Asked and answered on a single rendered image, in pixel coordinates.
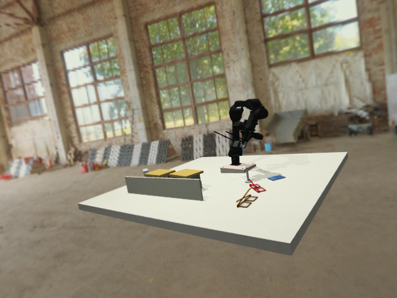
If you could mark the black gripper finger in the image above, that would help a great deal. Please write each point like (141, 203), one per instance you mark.
(244, 136)
(250, 137)

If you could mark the blue flat square tile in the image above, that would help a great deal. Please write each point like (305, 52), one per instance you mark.
(276, 177)

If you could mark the black glasses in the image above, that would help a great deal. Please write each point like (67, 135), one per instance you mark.
(236, 142)

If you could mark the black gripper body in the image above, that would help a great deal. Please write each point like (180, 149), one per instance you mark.
(249, 127)

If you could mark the grey rectangular panel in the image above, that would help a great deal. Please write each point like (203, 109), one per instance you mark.
(178, 188)

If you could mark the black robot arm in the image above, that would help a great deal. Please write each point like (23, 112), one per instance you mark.
(258, 111)

